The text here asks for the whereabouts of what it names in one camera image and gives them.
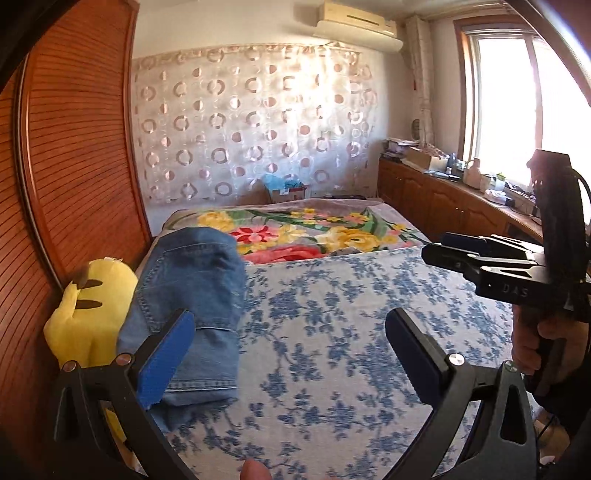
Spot yellow pikachu plush toy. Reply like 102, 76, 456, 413
43, 257, 138, 368

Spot right hand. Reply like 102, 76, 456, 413
512, 305, 589, 383

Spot cardboard box on sideboard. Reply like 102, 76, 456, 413
406, 147, 448, 172

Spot box with blue items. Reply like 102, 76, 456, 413
263, 174, 308, 203

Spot wooden sideboard cabinet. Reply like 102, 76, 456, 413
378, 157, 543, 244

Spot wooden louvred wardrobe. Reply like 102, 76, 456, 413
1, 1, 150, 479

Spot blue floral white bedspread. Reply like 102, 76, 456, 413
133, 245, 541, 480

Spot circle patterned sheer curtain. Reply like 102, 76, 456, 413
131, 44, 380, 205

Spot white bottle on sideboard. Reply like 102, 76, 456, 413
463, 158, 482, 190

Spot blue denim jeans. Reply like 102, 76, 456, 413
116, 227, 246, 432

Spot window with wooden frame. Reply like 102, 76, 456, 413
454, 15, 590, 188

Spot colourful floral pink blanket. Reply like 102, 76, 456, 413
162, 198, 428, 264

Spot white wall air conditioner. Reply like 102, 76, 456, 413
314, 1, 404, 53

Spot left hand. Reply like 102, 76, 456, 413
239, 459, 273, 480

